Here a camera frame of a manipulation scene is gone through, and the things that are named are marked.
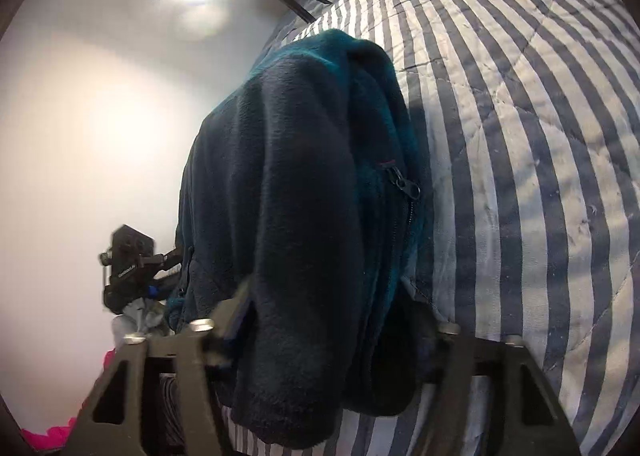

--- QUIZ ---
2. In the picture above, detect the teal fleece jacket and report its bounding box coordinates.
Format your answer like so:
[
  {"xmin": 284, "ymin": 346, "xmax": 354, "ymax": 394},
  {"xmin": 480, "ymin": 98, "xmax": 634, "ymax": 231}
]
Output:
[{"xmin": 167, "ymin": 30, "xmax": 424, "ymax": 450}]

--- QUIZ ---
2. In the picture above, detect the blue white striped quilt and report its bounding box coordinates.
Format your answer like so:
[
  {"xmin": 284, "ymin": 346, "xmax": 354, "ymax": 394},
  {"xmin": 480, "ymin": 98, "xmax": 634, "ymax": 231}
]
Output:
[{"xmin": 219, "ymin": 0, "xmax": 640, "ymax": 456}]

